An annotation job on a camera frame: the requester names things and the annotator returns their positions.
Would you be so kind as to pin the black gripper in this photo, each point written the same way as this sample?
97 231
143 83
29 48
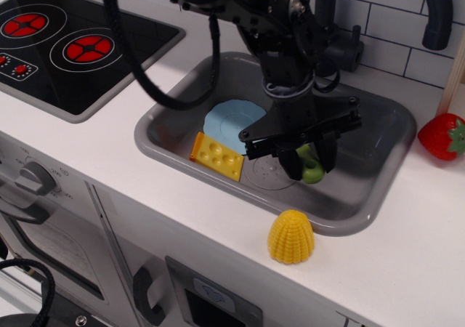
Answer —
291 123

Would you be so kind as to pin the grey spatula green handle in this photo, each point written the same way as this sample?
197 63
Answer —
312 170

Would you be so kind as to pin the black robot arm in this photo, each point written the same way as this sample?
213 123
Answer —
288 43

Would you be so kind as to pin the grey toy sink basin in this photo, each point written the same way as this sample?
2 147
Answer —
344 202

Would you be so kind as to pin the light blue plate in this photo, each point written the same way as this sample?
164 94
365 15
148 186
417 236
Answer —
226 120

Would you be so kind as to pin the yellow toy corn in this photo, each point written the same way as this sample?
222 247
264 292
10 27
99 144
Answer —
291 238

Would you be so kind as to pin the yellow toy cheese wedge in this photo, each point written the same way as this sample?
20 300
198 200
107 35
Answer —
217 157

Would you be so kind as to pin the dark grey toy faucet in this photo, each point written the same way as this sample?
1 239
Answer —
347 53

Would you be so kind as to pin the red toy strawberry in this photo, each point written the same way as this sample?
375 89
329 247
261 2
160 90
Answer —
443 136

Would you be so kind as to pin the grey dishwasher panel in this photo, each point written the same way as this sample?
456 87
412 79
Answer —
203 302

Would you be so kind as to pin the black toy stovetop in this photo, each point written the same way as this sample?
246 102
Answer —
61 57

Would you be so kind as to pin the grey oven knob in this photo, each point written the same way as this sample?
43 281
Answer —
35 179

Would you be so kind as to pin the wooden shelf post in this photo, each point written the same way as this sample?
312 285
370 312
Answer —
452 100

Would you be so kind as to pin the dark grey cabinet handle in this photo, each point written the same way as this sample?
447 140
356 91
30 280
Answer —
141 282

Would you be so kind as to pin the grey oven door handle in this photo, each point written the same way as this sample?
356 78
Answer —
21 205

